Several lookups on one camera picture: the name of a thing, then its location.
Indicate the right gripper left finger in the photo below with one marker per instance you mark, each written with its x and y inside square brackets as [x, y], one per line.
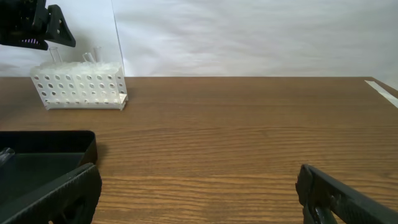
[56, 199]

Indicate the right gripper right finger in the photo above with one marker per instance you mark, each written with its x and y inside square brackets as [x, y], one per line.
[342, 202]

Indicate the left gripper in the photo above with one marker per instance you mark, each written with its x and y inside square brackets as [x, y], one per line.
[20, 18]

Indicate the clear test tube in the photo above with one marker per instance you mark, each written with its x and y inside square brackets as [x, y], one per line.
[6, 154]
[98, 54]
[88, 58]
[55, 56]

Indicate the black tray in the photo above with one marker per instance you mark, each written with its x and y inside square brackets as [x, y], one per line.
[40, 174]

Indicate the white test tube rack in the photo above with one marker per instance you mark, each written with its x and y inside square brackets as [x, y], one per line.
[79, 87]

